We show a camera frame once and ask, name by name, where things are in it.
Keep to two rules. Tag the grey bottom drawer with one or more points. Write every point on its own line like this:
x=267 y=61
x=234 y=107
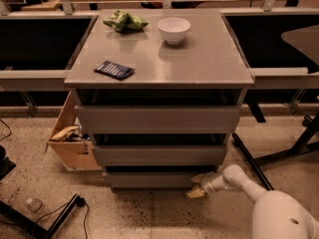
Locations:
x=155 y=177

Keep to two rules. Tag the dark blue snack packet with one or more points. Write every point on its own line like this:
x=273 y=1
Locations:
x=114 y=70

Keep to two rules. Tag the clear plastic bottle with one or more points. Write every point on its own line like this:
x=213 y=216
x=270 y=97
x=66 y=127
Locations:
x=34 y=204

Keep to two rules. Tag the crumpled brown paper bag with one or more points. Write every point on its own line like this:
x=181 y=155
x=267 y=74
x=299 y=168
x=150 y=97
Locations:
x=67 y=133

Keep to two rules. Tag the white bowl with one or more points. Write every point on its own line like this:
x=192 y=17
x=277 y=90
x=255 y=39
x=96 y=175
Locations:
x=173 y=30

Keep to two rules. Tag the grey drawer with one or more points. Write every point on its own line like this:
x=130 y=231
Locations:
x=155 y=177
x=158 y=110
x=165 y=149

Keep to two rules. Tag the grey drawer cabinet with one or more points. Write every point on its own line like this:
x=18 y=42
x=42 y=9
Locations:
x=206 y=59

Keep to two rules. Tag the black stand leg right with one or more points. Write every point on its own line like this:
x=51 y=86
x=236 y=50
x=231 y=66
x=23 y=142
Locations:
x=301 y=146

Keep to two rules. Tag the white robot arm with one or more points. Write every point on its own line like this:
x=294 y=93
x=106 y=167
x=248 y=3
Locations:
x=276 y=215

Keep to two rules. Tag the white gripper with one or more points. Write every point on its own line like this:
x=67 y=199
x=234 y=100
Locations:
x=208 y=184

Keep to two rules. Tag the grey middle drawer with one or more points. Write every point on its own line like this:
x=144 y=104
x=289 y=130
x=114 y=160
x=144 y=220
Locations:
x=165 y=149

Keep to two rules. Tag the wooden box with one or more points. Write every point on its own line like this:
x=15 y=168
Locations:
x=75 y=155

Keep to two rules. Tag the grey top drawer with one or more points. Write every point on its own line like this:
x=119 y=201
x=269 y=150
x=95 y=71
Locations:
x=158 y=110

